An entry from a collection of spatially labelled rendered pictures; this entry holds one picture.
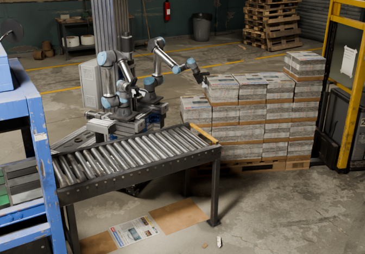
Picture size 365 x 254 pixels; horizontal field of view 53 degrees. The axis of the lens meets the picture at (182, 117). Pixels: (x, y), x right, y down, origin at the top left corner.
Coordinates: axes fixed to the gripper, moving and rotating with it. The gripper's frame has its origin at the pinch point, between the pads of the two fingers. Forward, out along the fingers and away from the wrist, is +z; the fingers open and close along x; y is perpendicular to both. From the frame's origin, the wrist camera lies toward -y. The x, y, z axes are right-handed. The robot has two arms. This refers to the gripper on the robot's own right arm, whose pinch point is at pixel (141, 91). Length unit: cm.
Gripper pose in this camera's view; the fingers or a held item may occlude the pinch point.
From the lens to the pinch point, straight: 294.8
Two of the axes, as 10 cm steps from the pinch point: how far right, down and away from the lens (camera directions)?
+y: -1.1, 9.4, 3.2
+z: 6.2, 3.2, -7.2
